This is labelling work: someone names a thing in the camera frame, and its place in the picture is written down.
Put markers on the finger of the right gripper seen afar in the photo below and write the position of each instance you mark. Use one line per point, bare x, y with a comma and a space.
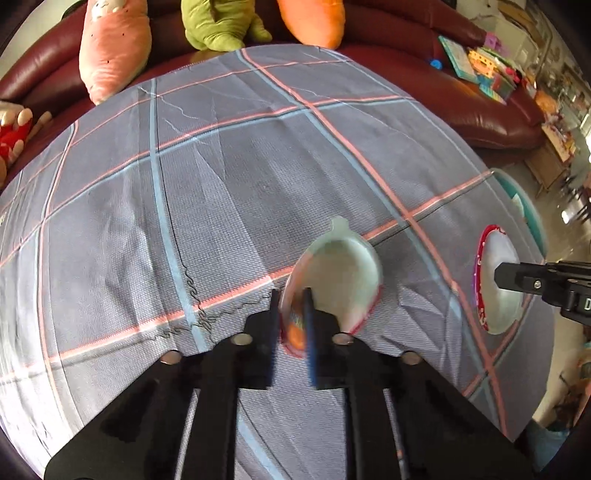
522, 277

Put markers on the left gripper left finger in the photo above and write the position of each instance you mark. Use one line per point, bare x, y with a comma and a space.
179, 418

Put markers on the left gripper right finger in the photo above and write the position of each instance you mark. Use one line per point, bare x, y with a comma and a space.
403, 419

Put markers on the teal trash bin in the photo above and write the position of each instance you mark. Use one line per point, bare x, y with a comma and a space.
526, 207

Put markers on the red egg shell half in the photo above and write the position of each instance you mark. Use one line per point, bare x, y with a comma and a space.
498, 304

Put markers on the wooden side table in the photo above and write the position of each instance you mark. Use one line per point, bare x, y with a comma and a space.
551, 161

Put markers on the plaid grey tablecloth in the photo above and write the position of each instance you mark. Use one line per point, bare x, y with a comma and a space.
160, 219

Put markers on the children's book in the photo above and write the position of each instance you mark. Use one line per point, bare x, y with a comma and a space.
459, 60

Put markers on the orange carrot plush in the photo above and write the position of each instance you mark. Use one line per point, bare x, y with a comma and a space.
315, 22

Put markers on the red plush toy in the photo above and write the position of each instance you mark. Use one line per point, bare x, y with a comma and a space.
18, 126

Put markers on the dark red leather sofa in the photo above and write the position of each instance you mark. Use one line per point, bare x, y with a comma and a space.
395, 39

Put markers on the green dinosaur plush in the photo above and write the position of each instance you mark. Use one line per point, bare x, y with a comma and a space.
222, 26

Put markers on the pink strawberry plush pillow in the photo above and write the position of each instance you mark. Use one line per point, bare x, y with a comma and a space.
115, 46

